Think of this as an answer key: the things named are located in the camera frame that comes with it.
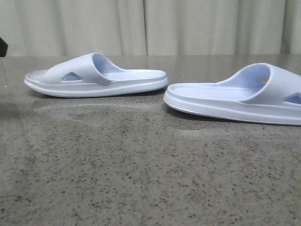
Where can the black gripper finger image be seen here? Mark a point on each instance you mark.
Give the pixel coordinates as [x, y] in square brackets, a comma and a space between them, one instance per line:
[3, 48]

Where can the light blue slipper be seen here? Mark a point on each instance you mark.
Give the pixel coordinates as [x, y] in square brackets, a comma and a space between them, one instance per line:
[93, 75]
[259, 92]

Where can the pale grey curtain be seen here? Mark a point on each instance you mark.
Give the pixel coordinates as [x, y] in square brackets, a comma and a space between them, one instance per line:
[150, 27]

